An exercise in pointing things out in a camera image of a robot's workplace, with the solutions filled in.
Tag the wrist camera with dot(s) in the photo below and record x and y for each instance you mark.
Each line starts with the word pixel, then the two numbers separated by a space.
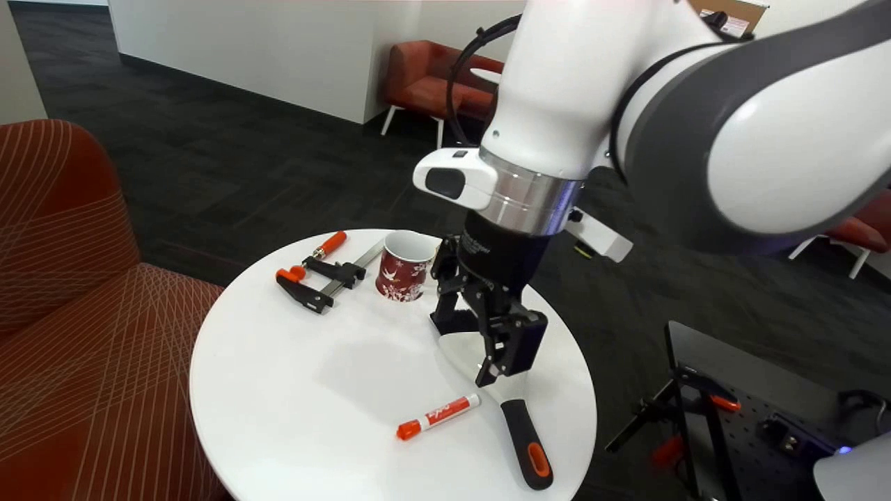
pixel 600 238

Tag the black orange bar clamp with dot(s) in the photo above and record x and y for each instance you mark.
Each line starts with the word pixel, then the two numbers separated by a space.
pixel 321 270

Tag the red patterned armchair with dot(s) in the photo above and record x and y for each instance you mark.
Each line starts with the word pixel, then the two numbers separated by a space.
pixel 76 313

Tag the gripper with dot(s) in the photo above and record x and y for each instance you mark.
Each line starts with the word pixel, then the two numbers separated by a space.
pixel 502 254

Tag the orange white marker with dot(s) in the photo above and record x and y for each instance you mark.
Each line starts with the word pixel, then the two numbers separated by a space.
pixel 438 416

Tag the red chair with white legs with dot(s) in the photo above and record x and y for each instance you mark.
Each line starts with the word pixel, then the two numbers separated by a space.
pixel 418 76
pixel 866 233

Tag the black power box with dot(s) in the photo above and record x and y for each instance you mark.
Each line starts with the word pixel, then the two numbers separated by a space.
pixel 793 435

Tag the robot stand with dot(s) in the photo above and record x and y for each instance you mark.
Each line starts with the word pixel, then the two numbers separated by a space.
pixel 752 390

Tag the red patterned mug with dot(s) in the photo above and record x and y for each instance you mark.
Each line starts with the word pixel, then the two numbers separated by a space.
pixel 402 275

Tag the cardboard box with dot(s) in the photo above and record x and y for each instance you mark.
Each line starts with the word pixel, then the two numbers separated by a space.
pixel 731 12

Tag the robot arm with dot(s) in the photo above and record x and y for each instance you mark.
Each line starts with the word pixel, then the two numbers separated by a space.
pixel 578 83

